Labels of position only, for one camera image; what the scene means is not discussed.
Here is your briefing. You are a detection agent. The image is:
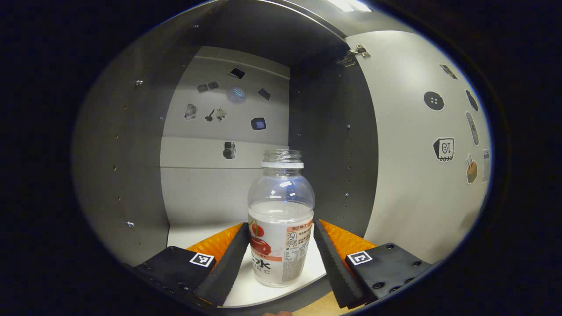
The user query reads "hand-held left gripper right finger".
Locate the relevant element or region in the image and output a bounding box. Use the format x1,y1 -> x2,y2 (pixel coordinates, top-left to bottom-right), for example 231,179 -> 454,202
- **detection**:
313,219 -> 441,310

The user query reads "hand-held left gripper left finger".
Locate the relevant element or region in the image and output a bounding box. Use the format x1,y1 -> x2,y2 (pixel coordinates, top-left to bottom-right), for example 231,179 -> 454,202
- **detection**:
124,222 -> 252,309

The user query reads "grey cabinet door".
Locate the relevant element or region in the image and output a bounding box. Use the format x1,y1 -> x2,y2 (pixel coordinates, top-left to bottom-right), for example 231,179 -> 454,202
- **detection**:
345,30 -> 492,264

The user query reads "metal door hinge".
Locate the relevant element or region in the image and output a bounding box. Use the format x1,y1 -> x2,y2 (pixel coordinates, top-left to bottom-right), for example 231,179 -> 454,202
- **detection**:
336,44 -> 371,68

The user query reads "clear plastic bottle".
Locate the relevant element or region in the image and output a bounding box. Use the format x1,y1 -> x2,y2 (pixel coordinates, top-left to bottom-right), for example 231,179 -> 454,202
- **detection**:
247,149 -> 316,288

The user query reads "wide ceiling light panel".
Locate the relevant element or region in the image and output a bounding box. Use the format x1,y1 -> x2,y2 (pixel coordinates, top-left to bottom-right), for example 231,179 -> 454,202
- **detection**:
327,0 -> 373,13

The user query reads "dark grey cabinet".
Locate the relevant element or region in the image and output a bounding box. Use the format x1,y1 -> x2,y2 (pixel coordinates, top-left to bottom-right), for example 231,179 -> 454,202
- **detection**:
72,0 -> 380,314

